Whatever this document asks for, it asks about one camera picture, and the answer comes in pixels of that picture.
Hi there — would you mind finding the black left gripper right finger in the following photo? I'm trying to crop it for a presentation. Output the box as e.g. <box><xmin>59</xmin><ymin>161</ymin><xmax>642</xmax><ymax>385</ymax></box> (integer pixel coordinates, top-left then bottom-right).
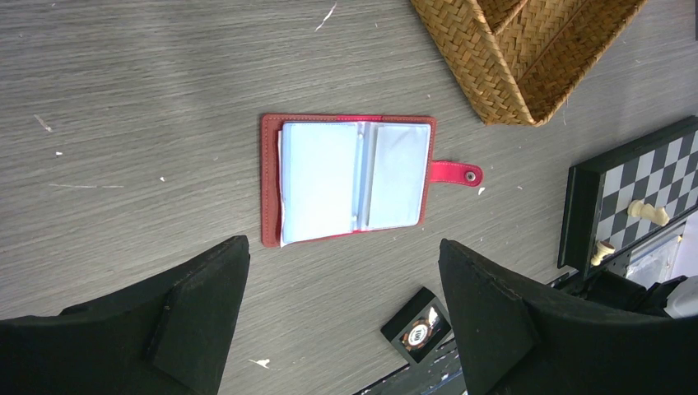
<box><xmin>439</xmin><ymin>239</ymin><xmax>697</xmax><ymax>394</ymax></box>

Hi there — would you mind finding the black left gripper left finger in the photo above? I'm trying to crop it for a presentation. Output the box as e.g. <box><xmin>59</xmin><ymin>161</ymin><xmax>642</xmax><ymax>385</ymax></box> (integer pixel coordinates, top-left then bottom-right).
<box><xmin>1</xmin><ymin>235</ymin><xmax>250</xmax><ymax>394</ymax></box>

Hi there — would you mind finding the red leather card holder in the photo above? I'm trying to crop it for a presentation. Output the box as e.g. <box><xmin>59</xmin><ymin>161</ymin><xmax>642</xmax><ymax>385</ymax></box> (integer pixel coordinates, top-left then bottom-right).
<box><xmin>259</xmin><ymin>114</ymin><xmax>484</xmax><ymax>248</ymax></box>

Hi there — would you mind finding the poker chip in black case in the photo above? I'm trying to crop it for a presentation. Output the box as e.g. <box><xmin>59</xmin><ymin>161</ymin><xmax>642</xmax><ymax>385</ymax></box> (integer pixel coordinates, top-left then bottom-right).
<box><xmin>380</xmin><ymin>287</ymin><xmax>452</xmax><ymax>366</ymax></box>

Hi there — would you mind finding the wooden chess piece lower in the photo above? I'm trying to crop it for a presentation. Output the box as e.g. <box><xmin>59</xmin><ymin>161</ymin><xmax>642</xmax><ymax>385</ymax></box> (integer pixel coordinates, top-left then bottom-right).
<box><xmin>589</xmin><ymin>240</ymin><xmax>616</xmax><ymax>267</ymax></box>

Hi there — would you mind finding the wooden chess piece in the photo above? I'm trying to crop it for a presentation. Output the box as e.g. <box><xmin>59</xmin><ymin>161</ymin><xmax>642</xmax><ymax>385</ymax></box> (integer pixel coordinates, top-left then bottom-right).
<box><xmin>627</xmin><ymin>200</ymin><xmax>671</xmax><ymax>226</ymax></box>
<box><xmin>589</xmin><ymin>240</ymin><xmax>616</xmax><ymax>267</ymax></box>

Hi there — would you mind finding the black white chessboard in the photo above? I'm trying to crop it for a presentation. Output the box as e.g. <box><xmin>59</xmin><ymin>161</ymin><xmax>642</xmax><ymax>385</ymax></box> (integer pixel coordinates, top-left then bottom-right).
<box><xmin>557</xmin><ymin>115</ymin><xmax>697</xmax><ymax>277</ymax></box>

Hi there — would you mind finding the wooden chess piece upper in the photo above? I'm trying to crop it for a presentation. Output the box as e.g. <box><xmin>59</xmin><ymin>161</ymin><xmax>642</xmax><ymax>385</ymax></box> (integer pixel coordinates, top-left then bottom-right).
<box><xmin>627</xmin><ymin>200</ymin><xmax>671</xmax><ymax>226</ymax></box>

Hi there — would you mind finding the woven wicker divided tray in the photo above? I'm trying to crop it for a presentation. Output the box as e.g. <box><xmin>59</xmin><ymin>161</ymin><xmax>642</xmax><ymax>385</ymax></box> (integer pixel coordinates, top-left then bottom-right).
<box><xmin>411</xmin><ymin>0</ymin><xmax>646</xmax><ymax>127</ymax></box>

